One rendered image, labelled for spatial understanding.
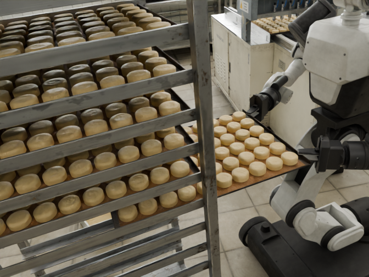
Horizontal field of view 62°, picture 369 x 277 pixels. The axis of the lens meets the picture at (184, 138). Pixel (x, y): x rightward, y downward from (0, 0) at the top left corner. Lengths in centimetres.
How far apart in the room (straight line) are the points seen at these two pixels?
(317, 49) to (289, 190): 57
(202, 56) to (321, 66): 62
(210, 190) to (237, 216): 135
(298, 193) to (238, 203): 93
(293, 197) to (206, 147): 72
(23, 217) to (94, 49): 43
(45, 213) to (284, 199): 95
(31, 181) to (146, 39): 39
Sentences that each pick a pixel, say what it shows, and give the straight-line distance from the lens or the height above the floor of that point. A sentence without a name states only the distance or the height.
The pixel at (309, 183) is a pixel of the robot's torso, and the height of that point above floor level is 70.
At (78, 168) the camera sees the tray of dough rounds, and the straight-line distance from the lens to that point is 73.
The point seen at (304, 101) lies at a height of 58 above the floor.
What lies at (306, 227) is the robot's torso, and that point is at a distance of 143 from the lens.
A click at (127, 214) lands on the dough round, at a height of 97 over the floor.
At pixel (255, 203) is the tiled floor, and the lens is 222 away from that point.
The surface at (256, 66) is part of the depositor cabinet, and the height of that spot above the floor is 66.
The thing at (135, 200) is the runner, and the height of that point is 105.
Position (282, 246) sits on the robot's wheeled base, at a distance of 176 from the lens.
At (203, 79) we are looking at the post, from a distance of 63.
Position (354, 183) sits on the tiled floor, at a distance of 252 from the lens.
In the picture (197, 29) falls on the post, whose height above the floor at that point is 142.
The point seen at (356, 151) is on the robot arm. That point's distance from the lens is 104.
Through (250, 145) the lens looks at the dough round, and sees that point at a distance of 104.
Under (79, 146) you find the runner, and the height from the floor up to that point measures 123.
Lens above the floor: 156
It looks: 32 degrees down
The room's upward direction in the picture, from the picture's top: 6 degrees counter-clockwise
